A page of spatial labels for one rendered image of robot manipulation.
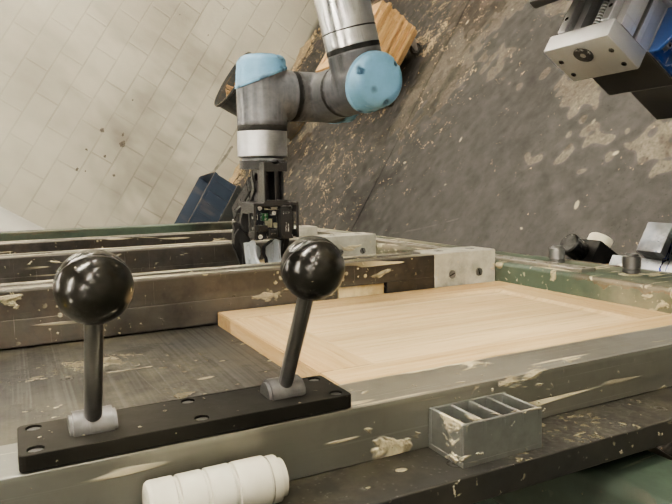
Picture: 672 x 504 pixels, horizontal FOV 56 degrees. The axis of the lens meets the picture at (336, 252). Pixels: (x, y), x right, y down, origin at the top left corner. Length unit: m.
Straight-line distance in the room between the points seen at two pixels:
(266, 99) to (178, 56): 5.25
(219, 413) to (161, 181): 5.64
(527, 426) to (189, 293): 0.52
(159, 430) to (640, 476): 0.36
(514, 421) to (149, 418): 0.24
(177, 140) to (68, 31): 1.24
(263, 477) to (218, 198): 4.72
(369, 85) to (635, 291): 0.44
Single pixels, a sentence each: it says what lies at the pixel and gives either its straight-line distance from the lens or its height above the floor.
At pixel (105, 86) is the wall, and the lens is 6.01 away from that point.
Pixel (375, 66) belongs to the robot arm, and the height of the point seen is 1.30.
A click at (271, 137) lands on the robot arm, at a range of 0.95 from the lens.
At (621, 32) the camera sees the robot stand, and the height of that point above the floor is 0.97.
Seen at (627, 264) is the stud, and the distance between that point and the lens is 0.99.
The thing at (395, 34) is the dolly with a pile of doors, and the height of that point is 0.22.
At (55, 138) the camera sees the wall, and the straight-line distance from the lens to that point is 5.91.
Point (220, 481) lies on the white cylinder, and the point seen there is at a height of 1.43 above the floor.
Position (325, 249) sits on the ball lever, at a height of 1.44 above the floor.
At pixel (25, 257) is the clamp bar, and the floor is 1.52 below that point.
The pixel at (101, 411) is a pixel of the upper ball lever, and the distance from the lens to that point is 0.40.
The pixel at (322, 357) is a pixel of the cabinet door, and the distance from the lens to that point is 0.63.
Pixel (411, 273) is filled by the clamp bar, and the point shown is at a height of 1.05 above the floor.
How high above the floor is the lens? 1.59
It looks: 26 degrees down
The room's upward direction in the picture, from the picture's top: 58 degrees counter-clockwise
